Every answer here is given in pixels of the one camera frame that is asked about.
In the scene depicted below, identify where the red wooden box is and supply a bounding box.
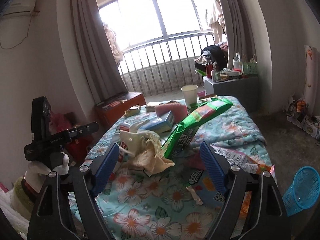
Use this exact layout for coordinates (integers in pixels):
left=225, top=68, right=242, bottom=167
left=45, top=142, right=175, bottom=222
left=94, top=92, right=146, bottom=129

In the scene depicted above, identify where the blue small carton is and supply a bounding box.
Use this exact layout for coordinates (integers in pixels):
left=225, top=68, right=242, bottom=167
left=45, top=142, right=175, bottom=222
left=139, top=111, right=174, bottom=134

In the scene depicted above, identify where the white gloved left hand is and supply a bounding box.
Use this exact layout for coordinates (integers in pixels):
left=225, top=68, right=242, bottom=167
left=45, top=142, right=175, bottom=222
left=24, top=152, right=69, bottom=193

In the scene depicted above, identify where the grey curtain left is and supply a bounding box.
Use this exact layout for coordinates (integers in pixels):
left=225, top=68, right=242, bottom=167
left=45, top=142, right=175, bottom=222
left=71, top=0, right=127, bottom=103

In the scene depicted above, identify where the clutter pile on floor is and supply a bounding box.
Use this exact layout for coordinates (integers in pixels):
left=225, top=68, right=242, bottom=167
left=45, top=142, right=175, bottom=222
left=286, top=94, right=319, bottom=141

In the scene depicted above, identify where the white paper cup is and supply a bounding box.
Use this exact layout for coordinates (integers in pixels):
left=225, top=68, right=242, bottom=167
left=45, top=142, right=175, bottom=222
left=181, top=85, right=198, bottom=106

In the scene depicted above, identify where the black mask head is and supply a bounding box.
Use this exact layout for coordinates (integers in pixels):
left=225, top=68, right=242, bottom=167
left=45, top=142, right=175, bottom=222
left=201, top=45, right=227, bottom=71

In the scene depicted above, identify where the green fuzzy sleeve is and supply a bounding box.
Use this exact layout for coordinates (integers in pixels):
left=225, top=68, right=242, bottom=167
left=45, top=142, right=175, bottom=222
left=8, top=177, right=38, bottom=220

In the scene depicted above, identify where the blue cookie snack bag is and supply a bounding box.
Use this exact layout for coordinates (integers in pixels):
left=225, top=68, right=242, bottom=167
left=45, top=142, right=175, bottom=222
left=183, top=168, right=225, bottom=209

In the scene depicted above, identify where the grey curtain right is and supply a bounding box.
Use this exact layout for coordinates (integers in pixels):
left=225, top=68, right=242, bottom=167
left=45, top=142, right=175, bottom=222
left=220, top=0, right=255, bottom=69

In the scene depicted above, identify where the green plastic basket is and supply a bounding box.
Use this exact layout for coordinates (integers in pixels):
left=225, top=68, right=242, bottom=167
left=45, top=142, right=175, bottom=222
left=242, top=62, right=258, bottom=75

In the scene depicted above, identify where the white air conditioner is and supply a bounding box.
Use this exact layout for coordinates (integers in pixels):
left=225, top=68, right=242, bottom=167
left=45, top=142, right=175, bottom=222
left=2, top=0, right=36, bottom=18

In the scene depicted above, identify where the grey curtain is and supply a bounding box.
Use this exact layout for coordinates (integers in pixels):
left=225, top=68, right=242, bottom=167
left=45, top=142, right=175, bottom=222
left=220, top=0, right=255, bottom=69
left=71, top=0, right=127, bottom=103

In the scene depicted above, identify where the grey side cabinet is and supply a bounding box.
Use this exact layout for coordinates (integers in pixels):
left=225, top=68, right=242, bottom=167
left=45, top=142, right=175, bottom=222
left=203, top=76, right=259, bottom=113

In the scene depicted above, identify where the green snack bag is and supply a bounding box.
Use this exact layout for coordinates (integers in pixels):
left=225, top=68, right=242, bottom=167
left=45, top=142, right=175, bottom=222
left=162, top=98, right=233, bottom=159

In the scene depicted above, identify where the white detergent bottle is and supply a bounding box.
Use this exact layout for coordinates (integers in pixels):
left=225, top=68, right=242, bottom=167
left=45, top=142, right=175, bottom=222
left=233, top=52, right=243, bottom=72

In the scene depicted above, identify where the crumpled yellow paper wrapper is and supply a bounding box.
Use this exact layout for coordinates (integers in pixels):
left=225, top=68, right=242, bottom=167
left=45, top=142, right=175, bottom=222
left=119, top=130, right=175, bottom=176

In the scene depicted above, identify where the red thermos bottle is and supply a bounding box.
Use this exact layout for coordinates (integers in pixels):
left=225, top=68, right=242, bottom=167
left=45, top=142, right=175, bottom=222
left=206, top=63, right=213, bottom=79

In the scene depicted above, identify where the orange noodle snack bag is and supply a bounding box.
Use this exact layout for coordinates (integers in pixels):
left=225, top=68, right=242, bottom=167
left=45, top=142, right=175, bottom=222
left=211, top=144, right=276, bottom=220

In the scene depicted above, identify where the blue plastic waste basket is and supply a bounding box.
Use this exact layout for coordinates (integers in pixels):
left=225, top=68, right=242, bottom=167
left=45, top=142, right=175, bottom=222
left=283, top=166, right=319, bottom=216

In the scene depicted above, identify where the window balcony railing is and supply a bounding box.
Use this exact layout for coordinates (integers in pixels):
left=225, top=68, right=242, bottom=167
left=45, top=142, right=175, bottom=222
left=118, top=31, right=214, bottom=96

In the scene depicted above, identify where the floral blue quilt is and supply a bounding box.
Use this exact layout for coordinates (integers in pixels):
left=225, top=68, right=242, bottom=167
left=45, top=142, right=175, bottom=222
left=67, top=95, right=278, bottom=240

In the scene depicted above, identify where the rolled white floral paper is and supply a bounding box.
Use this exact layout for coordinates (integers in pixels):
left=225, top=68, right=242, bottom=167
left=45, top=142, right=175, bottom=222
left=303, top=45, right=319, bottom=115

